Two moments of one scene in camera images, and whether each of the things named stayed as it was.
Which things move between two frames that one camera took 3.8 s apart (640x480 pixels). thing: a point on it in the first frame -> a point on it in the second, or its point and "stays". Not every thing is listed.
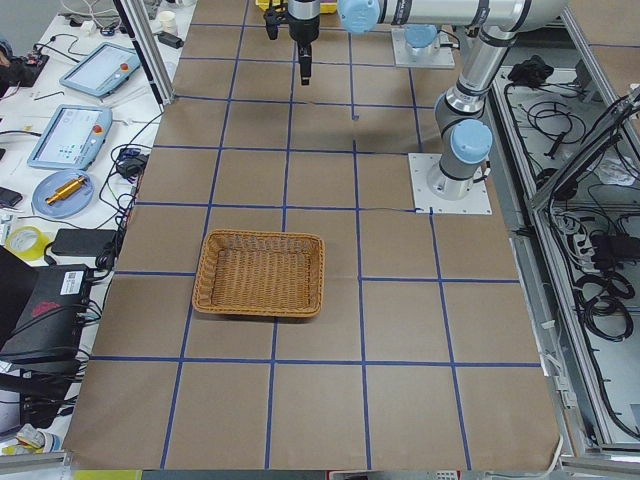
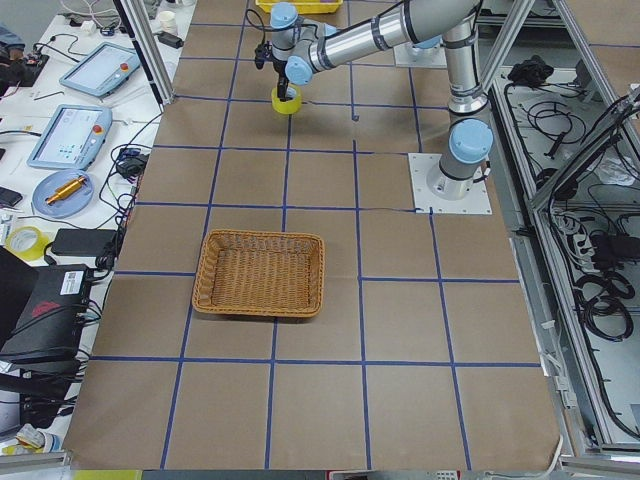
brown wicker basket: (260, 273) stays
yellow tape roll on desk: (27, 242) stays
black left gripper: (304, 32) -> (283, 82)
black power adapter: (83, 242) stays
